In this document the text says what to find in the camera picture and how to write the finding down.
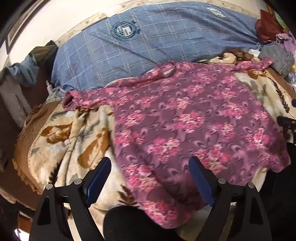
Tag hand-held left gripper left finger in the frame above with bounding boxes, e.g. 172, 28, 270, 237
29, 157, 112, 241

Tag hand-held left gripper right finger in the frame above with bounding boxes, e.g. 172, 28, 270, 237
188, 156, 271, 241

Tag purple floral shirt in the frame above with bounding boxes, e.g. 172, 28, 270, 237
63, 58, 291, 229

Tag cream leaf-print blanket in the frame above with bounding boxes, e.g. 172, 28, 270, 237
11, 52, 296, 234

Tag person's black trousers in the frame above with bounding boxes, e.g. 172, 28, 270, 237
103, 141, 296, 241

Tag grey folded garment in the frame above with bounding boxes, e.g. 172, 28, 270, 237
258, 42, 295, 77

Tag lilac cloth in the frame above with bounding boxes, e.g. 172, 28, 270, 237
275, 32, 296, 54

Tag dark red plastic bag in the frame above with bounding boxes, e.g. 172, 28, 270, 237
255, 9, 285, 44

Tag pale blue sheet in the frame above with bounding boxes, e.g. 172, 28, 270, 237
45, 86, 68, 104

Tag grey hanging cloth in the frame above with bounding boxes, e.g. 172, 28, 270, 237
0, 76, 31, 128

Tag blue-grey hanging cloth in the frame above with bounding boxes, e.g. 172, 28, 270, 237
5, 54, 38, 87

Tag blue plaid pillow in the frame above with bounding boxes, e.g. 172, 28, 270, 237
51, 2, 264, 92

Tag wooden window frame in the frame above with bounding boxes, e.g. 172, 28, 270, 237
266, 3, 290, 33

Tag dark picture frame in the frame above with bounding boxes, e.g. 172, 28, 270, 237
0, 0, 44, 54

